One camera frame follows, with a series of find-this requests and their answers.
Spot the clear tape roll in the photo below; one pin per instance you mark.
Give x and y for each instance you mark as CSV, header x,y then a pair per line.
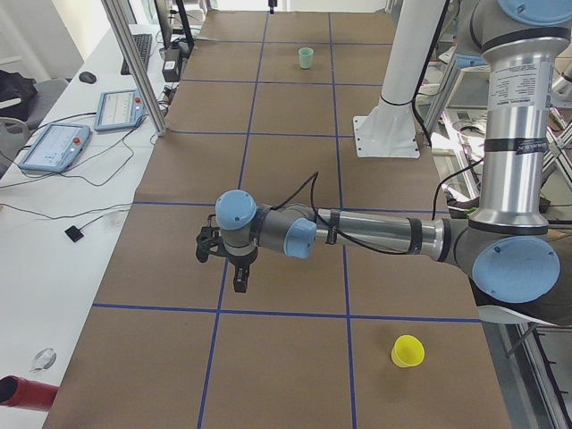
x,y
43,360

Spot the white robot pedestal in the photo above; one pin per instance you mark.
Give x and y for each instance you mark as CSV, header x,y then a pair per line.
x,y
389,131

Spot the far blue teach pendant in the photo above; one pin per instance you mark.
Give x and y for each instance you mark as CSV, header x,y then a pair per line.
x,y
119,110

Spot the black power brick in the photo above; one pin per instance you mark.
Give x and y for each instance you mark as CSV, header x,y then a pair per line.
x,y
171,69

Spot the yellow plastic cup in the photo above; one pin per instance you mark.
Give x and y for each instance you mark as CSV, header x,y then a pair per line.
x,y
407,351

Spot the small black square sensor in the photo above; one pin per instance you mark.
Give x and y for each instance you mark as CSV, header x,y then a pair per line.
x,y
74,233

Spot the green plastic cup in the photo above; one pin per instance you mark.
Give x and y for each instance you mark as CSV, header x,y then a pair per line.
x,y
306,56

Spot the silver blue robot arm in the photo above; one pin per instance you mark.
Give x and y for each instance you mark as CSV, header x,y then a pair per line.
x,y
502,247

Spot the aluminium frame post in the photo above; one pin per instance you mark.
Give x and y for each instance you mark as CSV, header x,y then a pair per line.
x,y
118,21

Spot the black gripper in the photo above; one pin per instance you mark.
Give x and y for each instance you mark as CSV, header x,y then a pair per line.
x,y
241,262

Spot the black computer mouse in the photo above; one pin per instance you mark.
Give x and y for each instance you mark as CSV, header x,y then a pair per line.
x,y
87,77

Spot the near blue teach pendant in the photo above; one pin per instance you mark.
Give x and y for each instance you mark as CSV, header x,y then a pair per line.
x,y
57,148

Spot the brown paper table mat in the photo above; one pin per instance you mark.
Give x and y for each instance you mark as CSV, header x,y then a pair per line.
x,y
216,312

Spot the blue teach pendant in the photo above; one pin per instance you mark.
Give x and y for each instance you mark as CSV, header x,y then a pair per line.
x,y
119,110
57,148

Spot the red cylinder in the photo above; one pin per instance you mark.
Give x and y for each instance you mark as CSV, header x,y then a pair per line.
x,y
18,392

